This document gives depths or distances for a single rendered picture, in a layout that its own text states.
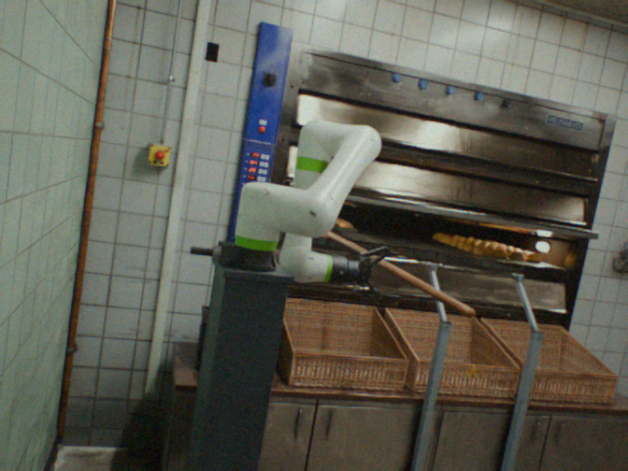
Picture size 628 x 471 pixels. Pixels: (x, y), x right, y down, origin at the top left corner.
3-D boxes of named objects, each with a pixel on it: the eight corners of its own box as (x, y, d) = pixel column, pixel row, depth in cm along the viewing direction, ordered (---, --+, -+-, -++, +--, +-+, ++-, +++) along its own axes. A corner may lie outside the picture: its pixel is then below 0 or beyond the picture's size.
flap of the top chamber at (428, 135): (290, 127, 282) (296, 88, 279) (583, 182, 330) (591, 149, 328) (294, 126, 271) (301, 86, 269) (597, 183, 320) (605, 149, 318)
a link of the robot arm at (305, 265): (287, 283, 177) (292, 249, 176) (279, 276, 189) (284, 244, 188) (329, 288, 181) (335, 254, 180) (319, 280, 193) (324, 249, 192)
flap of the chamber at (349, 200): (289, 191, 265) (279, 194, 284) (598, 239, 314) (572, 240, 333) (290, 186, 265) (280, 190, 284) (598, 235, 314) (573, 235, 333)
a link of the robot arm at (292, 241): (299, 169, 187) (330, 175, 190) (292, 169, 198) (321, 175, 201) (279, 275, 189) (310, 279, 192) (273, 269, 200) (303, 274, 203)
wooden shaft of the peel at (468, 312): (475, 320, 159) (478, 309, 158) (465, 319, 158) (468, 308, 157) (320, 229, 322) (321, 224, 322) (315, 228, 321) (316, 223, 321)
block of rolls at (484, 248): (429, 238, 387) (431, 231, 387) (490, 247, 400) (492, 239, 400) (476, 255, 329) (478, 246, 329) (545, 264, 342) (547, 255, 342)
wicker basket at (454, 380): (374, 355, 304) (383, 306, 301) (465, 363, 320) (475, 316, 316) (411, 393, 258) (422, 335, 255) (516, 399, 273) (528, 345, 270)
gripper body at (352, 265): (343, 256, 190) (368, 259, 193) (338, 280, 191) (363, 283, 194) (349, 260, 183) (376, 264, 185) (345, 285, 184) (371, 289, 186)
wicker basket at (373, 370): (264, 348, 287) (273, 295, 284) (366, 354, 303) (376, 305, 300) (286, 387, 241) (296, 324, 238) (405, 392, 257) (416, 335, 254)
